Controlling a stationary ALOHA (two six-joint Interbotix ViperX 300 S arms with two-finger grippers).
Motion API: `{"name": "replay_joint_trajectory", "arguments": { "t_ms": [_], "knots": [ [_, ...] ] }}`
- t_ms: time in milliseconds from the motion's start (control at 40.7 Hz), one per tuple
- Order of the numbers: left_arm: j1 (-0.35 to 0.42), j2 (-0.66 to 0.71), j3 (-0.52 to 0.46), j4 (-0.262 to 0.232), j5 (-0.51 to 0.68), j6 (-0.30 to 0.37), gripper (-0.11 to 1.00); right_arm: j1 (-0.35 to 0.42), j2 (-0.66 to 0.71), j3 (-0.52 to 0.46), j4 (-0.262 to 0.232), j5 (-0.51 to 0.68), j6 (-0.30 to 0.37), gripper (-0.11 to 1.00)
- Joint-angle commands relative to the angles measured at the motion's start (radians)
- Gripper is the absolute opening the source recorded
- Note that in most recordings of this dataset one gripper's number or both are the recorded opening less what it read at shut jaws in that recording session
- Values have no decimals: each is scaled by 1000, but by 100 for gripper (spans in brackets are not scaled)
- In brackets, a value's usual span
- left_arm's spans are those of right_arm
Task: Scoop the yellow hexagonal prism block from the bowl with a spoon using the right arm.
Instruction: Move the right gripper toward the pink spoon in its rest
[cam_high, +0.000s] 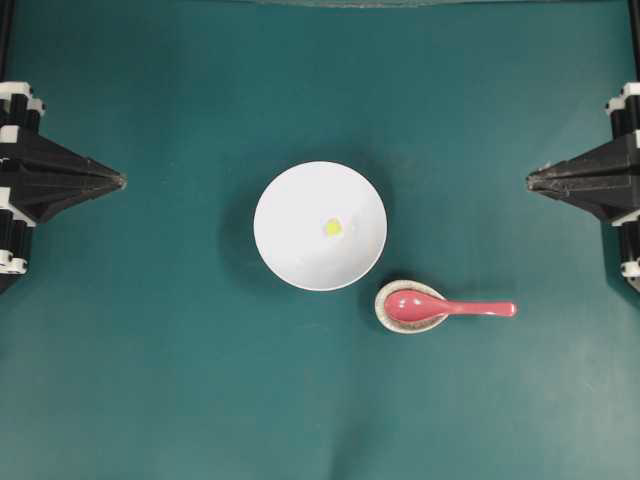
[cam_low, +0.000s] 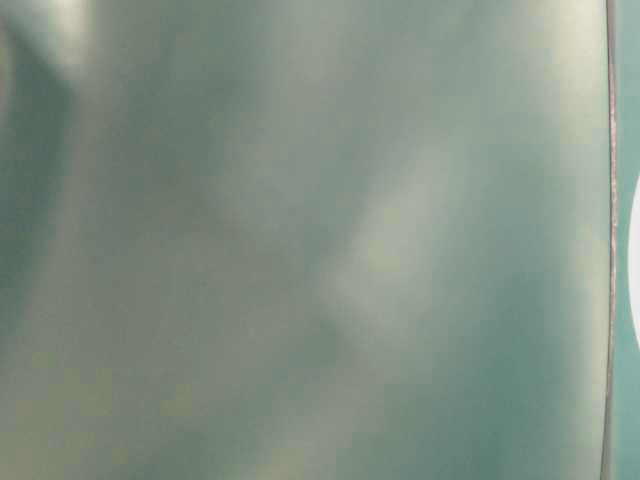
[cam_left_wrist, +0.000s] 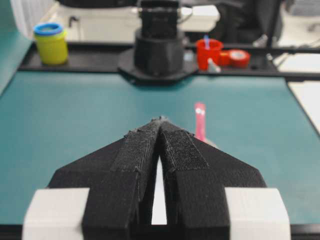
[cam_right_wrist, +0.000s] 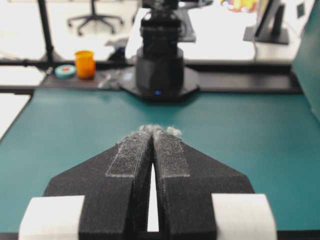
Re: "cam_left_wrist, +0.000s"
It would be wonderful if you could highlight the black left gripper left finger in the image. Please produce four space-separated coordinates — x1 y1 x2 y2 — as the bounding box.
22 117 161 240

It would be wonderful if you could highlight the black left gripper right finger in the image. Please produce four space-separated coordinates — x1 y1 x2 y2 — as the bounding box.
157 116 292 240

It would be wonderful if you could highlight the pink plastic spoon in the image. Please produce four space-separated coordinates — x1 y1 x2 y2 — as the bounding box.
194 102 208 143

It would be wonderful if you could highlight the red tape roll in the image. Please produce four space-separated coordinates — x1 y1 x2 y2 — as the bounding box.
218 49 251 68

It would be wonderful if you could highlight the red plastic cup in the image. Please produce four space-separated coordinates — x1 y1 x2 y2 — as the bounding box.
196 38 224 71

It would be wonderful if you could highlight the yellow jar with blue lid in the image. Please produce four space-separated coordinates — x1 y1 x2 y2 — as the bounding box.
33 22 68 65

